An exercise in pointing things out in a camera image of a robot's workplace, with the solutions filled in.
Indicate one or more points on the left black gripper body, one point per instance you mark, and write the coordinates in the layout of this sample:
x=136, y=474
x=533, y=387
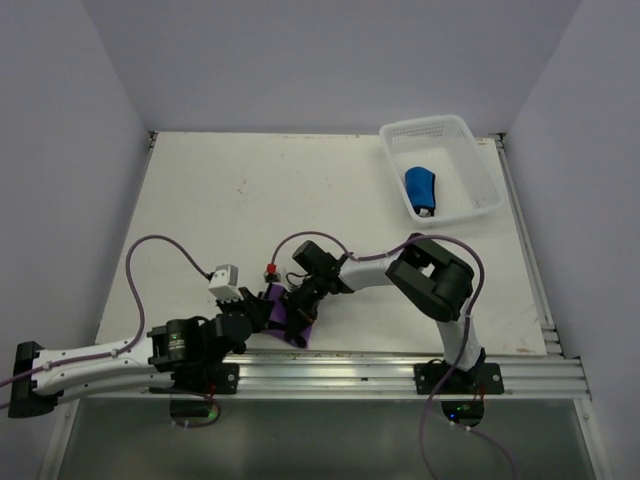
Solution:
x=247, y=304

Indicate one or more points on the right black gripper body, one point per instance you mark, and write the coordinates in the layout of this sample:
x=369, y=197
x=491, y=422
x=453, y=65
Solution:
x=304, y=299

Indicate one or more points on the purple towel black trim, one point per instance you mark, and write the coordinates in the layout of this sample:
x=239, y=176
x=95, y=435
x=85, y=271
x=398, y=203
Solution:
x=278, y=322

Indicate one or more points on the blue towel black trim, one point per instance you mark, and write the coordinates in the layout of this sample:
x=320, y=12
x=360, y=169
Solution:
x=420, y=189

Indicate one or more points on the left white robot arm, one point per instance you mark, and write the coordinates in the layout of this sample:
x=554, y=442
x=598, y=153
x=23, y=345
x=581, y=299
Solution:
x=184, y=356

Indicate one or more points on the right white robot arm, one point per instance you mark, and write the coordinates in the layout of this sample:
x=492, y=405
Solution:
x=441, y=276

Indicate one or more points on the white plastic basket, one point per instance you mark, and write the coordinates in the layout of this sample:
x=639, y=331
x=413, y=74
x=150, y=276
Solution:
x=465, y=187

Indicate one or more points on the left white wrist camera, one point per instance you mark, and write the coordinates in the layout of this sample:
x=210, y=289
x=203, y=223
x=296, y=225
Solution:
x=223, y=283

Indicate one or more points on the left black base bracket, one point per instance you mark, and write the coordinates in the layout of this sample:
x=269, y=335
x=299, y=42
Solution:
x=209, y=380

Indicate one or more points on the black base bracket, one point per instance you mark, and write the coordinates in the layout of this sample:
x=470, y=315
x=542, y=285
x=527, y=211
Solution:
x=209, y=380
x=487, y=379

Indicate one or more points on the right black base bracket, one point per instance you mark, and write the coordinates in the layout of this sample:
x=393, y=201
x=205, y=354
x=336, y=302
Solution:
x=487, y=379

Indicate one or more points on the aluminium mounting rail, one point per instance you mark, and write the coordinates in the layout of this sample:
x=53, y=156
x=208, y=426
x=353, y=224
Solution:
x=298, y=376

